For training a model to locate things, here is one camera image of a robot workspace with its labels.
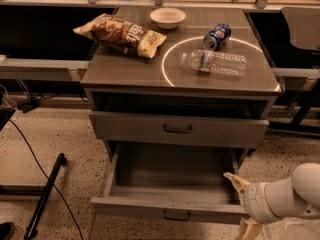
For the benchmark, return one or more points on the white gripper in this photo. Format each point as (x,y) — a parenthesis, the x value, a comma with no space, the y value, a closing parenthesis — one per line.
(256,201)

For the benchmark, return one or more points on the grey drawer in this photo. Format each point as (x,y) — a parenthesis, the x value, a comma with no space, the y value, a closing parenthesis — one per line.
(171,182)
(180,130)

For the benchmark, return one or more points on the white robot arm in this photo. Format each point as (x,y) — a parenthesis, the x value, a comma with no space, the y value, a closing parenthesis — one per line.
(268,202)

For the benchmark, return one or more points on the grey drawer cabinet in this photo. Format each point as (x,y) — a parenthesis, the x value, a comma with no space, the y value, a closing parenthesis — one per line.
(164,86)

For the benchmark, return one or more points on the grey top drawer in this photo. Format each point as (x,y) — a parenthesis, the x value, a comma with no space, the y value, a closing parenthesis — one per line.
(180,130)

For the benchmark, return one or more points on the clear plastic water bottle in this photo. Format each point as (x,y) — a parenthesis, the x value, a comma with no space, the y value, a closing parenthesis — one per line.
(209,61)

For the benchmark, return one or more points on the blue soda can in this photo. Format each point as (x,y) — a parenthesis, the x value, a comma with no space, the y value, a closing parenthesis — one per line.
(217,36)

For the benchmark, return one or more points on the white bowl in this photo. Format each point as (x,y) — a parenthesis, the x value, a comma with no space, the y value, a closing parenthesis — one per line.
(167,18)

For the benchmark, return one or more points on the brown chip bag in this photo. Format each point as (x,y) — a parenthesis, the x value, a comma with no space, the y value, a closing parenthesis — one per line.
(123,36)

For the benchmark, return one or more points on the black metal stand leg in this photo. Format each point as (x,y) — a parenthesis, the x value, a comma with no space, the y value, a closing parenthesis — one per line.
(31,230)

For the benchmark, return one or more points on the black shoe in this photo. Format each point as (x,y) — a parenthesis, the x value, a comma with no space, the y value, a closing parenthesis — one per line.
(7,230)

